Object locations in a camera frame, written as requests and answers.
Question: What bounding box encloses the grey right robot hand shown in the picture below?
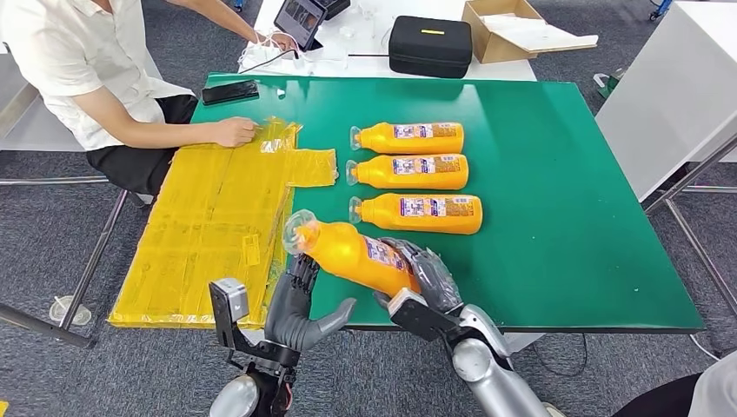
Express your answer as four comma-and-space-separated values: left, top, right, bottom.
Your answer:
373, 236, 465, 316

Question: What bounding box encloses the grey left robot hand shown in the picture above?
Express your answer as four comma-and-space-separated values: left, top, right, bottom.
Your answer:
263, 253, 358, 352

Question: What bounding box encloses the person's left hand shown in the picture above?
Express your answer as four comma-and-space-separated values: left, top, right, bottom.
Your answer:
257, 30, 299, 53

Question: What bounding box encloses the person's right hand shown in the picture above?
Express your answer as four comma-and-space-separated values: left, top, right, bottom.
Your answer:
211, 116, 258, 148

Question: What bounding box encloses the orange detergent bottle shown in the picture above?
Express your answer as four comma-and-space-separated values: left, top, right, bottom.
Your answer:
349, 122, 465, 156
345, 153, 470, 192
348, 193, 483, 236
282, 209, 424, 297

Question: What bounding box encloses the black tablet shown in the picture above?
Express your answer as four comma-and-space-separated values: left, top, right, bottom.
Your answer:
273, 0, 329, 52

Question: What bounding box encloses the black smartphone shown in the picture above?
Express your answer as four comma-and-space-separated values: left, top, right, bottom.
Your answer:
201, 79, 261, 107

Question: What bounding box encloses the black device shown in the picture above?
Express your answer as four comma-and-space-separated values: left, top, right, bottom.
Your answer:
315, 0, 352, 20

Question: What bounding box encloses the white table foot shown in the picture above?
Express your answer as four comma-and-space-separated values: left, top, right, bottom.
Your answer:
495, 332, 545, 354

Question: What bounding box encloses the yellow taped cardboard mat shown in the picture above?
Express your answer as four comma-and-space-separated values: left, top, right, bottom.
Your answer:
108, 116, 339, 330

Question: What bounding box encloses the black carrying case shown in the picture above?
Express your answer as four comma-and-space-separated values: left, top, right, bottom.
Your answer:
388, 15, 474, 79

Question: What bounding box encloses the person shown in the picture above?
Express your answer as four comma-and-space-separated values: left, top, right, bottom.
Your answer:
541, 351, 737, 417
0, 0, 301, 197

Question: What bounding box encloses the brown cardboard box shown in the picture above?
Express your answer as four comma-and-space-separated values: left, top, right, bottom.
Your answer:
461, 0, 600, 64

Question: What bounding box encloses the clear plastic lid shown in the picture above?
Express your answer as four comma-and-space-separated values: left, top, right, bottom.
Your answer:
49, 295, 93, 327

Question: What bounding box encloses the white foam sheet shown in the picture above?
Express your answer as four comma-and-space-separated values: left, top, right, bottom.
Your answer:
479, 12, 600, 53

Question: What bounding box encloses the green plastic object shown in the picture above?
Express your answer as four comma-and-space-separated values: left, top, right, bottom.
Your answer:
593, 68, 627, 100

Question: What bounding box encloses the white table with metal legs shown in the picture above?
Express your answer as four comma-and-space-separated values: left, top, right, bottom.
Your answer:
594, 0, 737, 318

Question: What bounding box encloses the black cable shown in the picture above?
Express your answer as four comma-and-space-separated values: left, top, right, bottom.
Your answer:
238, 48, 302, 75

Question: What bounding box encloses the white cable bundle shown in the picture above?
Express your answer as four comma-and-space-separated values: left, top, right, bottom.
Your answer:
237, 29, 319, 76

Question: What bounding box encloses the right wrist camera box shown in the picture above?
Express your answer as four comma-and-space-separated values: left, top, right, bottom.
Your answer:
387, 288, 461, 343

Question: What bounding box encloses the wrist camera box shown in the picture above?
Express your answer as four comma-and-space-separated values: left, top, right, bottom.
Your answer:
387, 288, 461, 343
208, 277, 251, 350

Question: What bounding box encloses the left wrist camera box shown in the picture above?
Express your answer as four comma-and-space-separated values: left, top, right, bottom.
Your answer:
208, 277, 251, 350

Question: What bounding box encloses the grey metal table frame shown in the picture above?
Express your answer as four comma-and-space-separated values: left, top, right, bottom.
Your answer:
0, 51, 134, 349

